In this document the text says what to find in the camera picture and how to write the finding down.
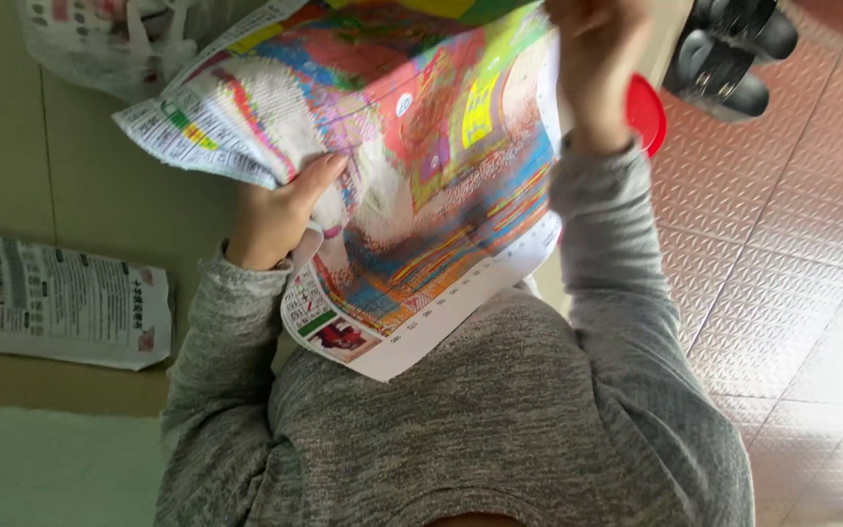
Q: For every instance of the person's right hand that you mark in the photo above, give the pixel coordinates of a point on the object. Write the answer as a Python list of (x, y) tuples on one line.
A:
[(601, 66)]

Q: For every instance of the person's left hand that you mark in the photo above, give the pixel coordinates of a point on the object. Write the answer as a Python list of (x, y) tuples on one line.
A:
[(271, 219)]

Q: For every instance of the person's right fingers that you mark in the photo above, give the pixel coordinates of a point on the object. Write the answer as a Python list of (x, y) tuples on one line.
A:
[(582, 16)]

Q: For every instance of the colourful cross-stitch cloth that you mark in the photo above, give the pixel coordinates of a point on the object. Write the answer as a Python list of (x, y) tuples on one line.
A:
[(421, 168)]

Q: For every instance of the black slipper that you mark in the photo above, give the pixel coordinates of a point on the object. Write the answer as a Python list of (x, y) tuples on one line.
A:
[(747, 26), (714, 77)]

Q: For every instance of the grey knit sweater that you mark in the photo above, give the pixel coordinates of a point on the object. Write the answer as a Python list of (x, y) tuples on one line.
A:
[(465, 439)]

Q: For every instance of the white printed plastic bag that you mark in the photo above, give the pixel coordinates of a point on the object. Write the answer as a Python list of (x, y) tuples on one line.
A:
[(110, 44)]

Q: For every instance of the printed paper instruction sheet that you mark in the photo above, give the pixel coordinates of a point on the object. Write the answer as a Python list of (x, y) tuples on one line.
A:
[(63, 300)]

